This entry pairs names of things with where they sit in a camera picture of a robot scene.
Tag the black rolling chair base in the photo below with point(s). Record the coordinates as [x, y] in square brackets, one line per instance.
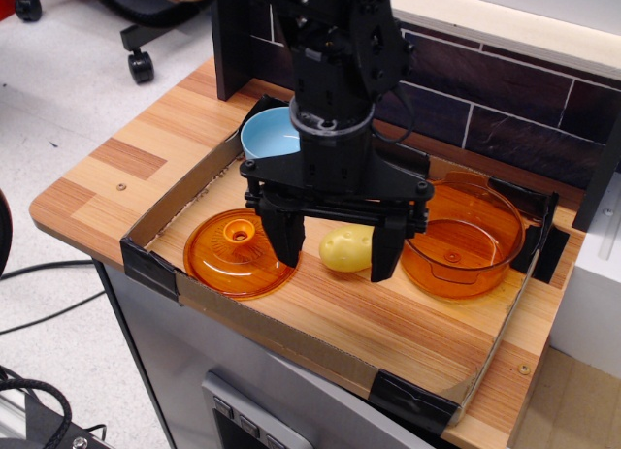
[145, 28]

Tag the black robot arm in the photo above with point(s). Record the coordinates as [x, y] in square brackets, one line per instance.
[346, 55]

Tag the cardboard fence with black tape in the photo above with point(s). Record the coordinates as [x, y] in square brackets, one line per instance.
[420, 357]

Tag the yellow plastic potato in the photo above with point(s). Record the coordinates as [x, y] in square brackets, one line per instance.
[347, 249]

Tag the black caster wheel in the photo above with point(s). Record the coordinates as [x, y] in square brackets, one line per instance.
[28, 10]

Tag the orange transparent pot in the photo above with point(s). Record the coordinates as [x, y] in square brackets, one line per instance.
[473, 234]

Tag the light blue bowl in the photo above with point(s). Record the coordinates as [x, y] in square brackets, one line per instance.
[269, 133]

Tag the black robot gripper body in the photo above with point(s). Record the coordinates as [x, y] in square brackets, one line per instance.
[339, 175]

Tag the dark brick backsplash panel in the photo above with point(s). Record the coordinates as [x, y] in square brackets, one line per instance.
[528, 91]

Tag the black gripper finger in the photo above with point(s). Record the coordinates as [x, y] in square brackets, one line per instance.
[387, 246]
[285, 231]

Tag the grey toy oven cabinet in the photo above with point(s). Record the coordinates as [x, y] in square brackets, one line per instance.
[213, 388]

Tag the orange transparent pot lid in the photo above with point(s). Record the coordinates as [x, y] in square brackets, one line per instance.
[231, 254]

